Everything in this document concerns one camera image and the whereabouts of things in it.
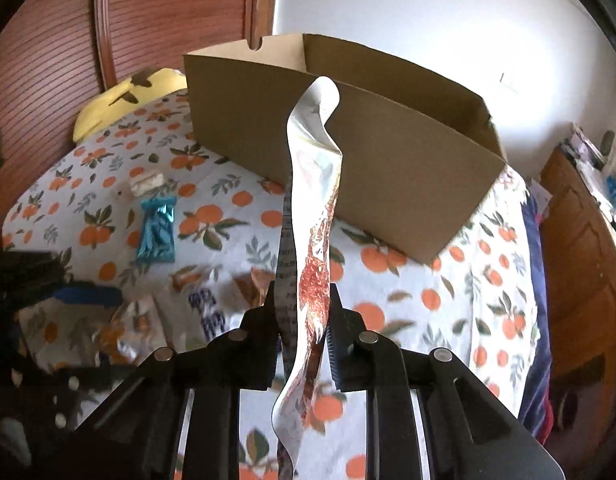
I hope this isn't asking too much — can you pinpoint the yellow plush pillow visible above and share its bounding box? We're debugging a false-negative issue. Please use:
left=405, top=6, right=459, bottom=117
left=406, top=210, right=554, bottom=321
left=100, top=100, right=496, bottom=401
left=72, top=68, right=187, bottom=144

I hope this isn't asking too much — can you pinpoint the wooden side cabinet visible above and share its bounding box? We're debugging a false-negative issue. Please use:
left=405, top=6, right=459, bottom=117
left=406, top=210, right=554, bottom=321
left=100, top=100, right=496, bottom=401
left=540, top=148, right=616, bottom=462

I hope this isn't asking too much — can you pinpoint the silver red snack bag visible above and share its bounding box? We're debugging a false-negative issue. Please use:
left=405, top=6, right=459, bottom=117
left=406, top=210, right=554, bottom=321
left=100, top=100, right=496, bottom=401
left=272, top=77, right=343, bottom=479

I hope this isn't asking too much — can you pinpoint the wooden headboard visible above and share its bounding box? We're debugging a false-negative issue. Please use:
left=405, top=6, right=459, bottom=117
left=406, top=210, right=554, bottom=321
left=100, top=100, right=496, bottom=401
left=0, top=0, right=275, bottom=246

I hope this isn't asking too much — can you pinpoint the teal foil candy wrapper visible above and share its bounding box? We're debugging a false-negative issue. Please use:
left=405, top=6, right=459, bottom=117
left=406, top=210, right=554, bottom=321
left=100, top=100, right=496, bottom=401
left=136, top=196, right=177, bottom=263

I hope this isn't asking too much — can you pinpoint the white blue duck snack bag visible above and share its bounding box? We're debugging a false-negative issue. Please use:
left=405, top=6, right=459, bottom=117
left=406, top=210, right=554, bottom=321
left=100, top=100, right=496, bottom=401
left=155, top=264, right=274, bottom=353

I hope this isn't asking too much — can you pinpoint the brown cardboard box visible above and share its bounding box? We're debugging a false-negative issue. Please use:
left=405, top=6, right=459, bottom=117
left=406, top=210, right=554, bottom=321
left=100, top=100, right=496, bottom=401
left=184, top=34, right=506, bottom=263

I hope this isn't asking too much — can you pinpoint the clutter on cabinet top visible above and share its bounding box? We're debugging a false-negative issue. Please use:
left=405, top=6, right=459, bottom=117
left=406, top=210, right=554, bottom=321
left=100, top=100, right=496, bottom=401
left=560, top=122, right=616, bottom=234

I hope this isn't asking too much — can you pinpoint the orange print bedsheet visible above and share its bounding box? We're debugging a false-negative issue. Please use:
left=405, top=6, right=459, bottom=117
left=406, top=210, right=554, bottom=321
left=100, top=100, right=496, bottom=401
left=4, top=92, right=537, bottom=479

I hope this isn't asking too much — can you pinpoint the small beige wrapped snack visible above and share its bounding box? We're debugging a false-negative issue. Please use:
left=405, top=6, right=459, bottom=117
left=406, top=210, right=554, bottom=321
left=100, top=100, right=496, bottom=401
left=130, top=171, right=165, bottom=197

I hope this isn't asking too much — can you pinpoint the dark blue blanket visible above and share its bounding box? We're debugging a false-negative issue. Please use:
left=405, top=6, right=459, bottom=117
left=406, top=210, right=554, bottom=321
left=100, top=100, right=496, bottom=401
left=517, top=194, right=557, bottom=443

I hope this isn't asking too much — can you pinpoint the silver snack bag orange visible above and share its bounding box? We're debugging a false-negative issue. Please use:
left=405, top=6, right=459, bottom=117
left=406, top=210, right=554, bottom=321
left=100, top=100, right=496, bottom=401
left=93, top=295, right=168, bottom=365

